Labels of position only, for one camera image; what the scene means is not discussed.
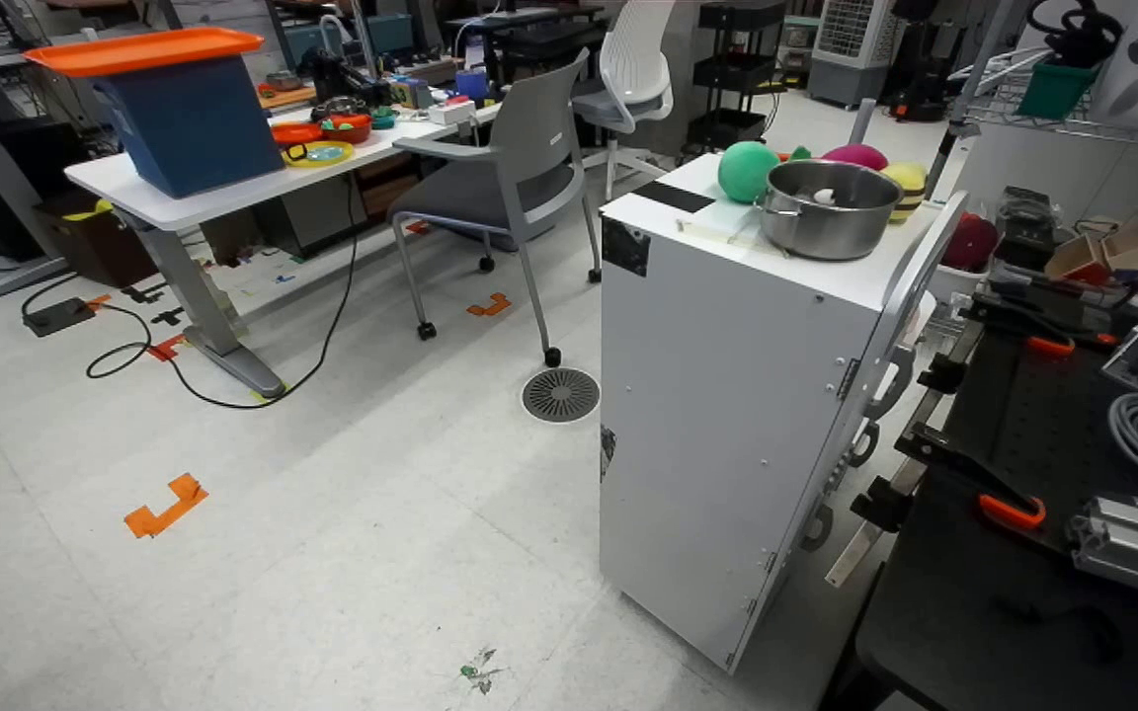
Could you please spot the white toy kitchen cabinet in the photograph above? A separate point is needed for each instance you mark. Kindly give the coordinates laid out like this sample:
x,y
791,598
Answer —
x,y
729,421

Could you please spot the steel cooking pot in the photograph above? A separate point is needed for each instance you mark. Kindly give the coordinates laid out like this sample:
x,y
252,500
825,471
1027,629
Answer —
x,y
828,230

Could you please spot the grey round floor plate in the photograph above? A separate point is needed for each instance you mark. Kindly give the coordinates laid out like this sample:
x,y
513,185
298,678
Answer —
x,y
559,395

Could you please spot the small orange floor tape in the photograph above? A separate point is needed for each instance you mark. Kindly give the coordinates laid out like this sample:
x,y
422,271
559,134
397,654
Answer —
x,y
492,305

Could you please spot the grey office chair with armrests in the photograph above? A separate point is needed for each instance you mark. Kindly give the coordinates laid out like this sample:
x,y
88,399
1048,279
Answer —
x,y
505,181

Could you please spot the green plush ball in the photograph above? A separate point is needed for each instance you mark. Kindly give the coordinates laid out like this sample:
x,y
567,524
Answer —
x,y
750,171

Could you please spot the white office chair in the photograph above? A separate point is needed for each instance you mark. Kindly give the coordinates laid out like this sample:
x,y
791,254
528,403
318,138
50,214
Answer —
x,y
636,72

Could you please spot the black shelving cart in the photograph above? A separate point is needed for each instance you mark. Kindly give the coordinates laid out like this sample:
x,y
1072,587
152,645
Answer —
x,y
742,66

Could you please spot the orange plastic bowl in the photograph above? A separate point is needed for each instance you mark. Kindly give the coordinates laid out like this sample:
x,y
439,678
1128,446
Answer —
x,y
298,130

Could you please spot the yellow striped plush sponge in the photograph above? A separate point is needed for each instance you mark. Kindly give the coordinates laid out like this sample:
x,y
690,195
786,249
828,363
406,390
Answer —
x,y
911,191

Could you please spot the white work table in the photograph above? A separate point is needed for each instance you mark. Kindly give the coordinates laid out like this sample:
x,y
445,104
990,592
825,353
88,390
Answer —
x,y
188,197

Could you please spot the maroon round object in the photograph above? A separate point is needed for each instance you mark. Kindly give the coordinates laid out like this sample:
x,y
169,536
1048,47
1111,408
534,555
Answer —
x,y
973,243

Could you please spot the large orange floor tape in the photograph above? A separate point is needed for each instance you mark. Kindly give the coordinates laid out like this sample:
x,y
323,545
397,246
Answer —
x,y
160,512

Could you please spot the blue storage bin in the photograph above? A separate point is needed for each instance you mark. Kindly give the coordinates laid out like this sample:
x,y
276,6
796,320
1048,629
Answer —
x,y
196,130

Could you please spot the black power brick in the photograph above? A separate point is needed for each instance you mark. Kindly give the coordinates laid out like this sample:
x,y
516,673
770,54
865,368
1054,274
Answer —
x,y
61,317

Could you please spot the orange bin lid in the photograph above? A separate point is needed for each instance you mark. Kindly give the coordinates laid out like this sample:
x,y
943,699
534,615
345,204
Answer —
x,y
140,47

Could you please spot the green plastic container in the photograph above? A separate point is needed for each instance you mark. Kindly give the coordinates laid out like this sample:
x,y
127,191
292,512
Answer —
x,y
1061,87

